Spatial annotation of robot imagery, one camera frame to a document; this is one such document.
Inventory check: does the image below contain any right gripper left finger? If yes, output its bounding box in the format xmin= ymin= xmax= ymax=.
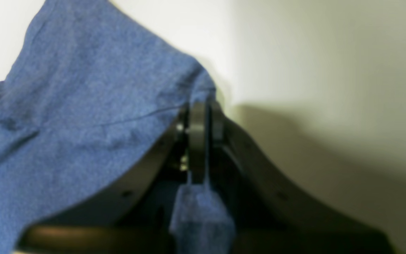
xmin=13 ymin=105 xmax=190 ymax=254

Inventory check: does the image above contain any blue-grey t-shirt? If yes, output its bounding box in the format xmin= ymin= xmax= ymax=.
xmin=0 ymin=0 xmax=216 ymax=254

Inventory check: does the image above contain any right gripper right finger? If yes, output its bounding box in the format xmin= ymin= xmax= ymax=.
xmin=189 ymin=102 xmax=394 ymax=254

